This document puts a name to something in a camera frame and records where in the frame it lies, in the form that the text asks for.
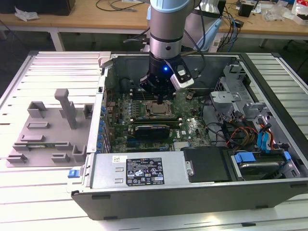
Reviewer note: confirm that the crumpled clear plastic bag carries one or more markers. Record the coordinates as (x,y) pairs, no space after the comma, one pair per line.
(26,15)

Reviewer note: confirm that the pale blue teach pendant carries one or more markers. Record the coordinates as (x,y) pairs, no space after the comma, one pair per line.
(211,31)

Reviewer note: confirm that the clear plastic bags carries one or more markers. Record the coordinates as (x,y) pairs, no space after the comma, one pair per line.
(276,12)

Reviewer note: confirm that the thin metal locking lever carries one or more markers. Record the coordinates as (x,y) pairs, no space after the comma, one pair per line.
(144,98)

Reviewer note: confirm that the small black box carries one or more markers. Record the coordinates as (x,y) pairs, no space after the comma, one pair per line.
(246,10)

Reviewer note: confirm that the small black adapter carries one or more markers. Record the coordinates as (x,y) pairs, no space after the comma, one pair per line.
(239,23)

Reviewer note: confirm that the grey power supply unit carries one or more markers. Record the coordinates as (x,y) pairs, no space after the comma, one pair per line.
(108,173)

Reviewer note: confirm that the green motherboard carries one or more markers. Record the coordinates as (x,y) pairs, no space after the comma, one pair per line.
(190,115)

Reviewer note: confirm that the red white packet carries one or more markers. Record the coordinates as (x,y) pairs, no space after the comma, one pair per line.
(300,9)

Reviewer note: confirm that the white power strip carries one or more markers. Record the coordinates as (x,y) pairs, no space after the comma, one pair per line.
(216,44)

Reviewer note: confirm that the black RAM slot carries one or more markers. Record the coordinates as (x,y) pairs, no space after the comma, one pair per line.
(156,120)
(156,116)
(174,123)

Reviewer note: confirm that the black grey PC case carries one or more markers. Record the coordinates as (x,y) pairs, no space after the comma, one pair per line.
(168,202)

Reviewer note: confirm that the black graphics card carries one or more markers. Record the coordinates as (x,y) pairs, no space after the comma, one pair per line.
(151,132)

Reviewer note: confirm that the grey parts rack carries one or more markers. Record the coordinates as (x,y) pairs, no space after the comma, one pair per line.
(43,134)

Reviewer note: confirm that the CPU socket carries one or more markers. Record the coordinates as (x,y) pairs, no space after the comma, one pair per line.
(146,113)

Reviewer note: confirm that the blue case latch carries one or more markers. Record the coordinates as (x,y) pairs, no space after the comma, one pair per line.
(73,173)

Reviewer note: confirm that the round coin battery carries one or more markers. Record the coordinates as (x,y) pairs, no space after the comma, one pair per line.
(189,96)

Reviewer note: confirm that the hard disk in blue carrier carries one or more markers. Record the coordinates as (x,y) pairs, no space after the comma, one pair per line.
(260,168)

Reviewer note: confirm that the silver finned heatsink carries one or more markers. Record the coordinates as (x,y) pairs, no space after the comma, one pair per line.
(182,146)

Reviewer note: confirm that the black plastic bay cover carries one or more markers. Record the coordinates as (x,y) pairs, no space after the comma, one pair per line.
(207,163)

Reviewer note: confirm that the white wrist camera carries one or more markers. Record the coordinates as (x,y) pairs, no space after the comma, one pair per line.
(184,83)

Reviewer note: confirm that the wooden desk white frame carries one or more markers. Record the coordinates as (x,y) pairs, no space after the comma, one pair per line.
(96,19)

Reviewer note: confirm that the black equipment box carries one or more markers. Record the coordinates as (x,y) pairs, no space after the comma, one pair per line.
(36,7)

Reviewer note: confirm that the grey metal disk bay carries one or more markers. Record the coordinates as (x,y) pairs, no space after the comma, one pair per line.
(226,98)

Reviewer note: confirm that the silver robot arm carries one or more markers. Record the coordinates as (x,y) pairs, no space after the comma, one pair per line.
(164,31)

